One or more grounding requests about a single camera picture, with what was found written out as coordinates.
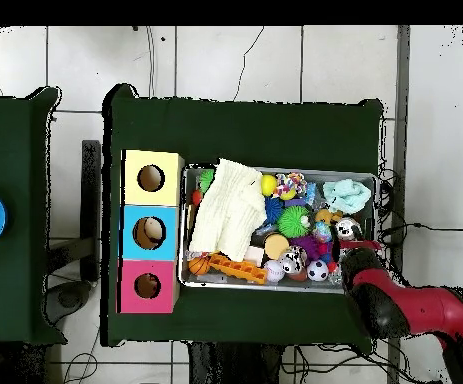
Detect tan plush toy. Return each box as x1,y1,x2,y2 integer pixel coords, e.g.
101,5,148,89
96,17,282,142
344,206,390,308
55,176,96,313
313,208,344,226

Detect clear mesh bin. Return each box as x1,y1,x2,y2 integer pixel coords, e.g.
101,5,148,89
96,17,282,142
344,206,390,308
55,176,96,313
177,164,378,296

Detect wooden box with three holes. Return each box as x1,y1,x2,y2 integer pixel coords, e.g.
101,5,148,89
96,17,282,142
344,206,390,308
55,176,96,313
117,149,185,315

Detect silver drink can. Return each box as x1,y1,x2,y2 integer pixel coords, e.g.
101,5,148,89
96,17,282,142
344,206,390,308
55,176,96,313
334,217,364,242

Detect small globe ball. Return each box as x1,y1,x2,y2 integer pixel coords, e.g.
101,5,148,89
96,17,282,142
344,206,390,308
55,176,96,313
313,221,333,244

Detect small soccer ball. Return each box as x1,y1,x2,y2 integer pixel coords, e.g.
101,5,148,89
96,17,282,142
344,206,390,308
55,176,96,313
306,259,330,282

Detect light blue cloth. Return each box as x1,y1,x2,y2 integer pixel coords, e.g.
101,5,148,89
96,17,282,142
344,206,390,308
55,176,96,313
321,178,373,216

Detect purple bumpy ball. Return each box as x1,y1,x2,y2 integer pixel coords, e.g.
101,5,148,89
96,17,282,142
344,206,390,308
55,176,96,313
288,234,321,262

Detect green spiky toy with eyes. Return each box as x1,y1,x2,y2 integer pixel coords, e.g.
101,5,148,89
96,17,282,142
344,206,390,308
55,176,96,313
276,205,312,240

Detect colourful patterned cloth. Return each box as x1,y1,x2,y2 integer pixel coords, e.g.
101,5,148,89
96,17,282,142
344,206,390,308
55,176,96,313
272,172,308,201

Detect yellow ball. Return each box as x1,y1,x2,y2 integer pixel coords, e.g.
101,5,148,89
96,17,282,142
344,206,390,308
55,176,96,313
260,174,279,198

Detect orange plastic block tray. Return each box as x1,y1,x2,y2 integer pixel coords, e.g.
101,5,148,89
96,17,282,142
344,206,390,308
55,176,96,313
207,253,269,286

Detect cream knitted cloth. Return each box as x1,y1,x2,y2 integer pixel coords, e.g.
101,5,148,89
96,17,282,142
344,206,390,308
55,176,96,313
187,158,268,264

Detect dark green table cloth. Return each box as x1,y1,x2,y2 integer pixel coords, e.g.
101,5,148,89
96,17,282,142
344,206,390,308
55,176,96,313
0,86,68,346
100,82,385,354

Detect black power cable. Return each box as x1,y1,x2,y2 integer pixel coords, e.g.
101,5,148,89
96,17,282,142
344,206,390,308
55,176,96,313
379,222,463,238

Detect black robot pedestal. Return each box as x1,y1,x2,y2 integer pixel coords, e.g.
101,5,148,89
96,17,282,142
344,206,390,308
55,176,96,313
188,342,285,384

